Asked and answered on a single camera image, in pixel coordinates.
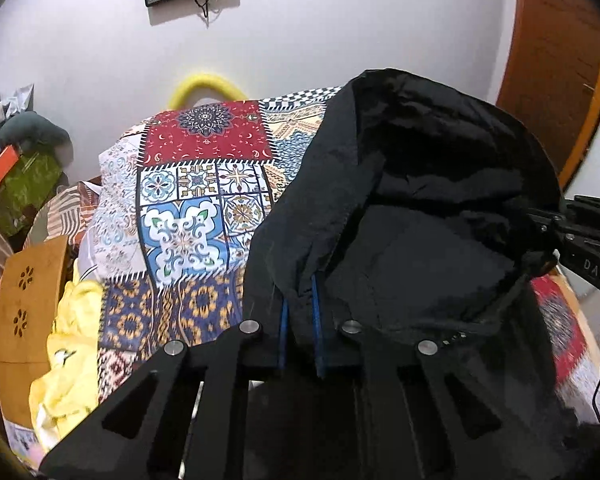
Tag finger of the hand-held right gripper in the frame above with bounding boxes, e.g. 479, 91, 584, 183
525, 206, 571, 241

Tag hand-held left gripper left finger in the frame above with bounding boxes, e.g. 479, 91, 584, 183
39, 297, 293, 480

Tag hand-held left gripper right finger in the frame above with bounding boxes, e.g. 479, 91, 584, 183
300, 276, 571, 480

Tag black zip hoodie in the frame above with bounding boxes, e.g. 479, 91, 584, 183
242, 67, 600, 480

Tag yellow garment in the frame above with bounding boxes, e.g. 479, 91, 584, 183
29, 280, 106, 453

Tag wooden room door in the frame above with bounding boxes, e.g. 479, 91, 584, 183
495, 0, 600, 191

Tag printed magazines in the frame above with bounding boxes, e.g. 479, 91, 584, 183
2, 420, 46, 461

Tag patchwork printed blanket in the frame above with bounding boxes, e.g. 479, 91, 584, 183
77, 85, 600, 413

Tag wooden lap desk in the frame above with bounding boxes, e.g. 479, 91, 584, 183
0, 235, 71, 428

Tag striped cloth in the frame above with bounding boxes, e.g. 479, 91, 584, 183
25, 182, 103, 248

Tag green patterned bag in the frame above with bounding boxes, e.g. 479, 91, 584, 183
0, 152, 63, 238

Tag dark grey cushion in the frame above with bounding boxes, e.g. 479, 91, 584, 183
0, 111, 72, 148

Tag yellow ring cushion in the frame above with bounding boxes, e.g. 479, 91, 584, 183
166, 72, 248, 111

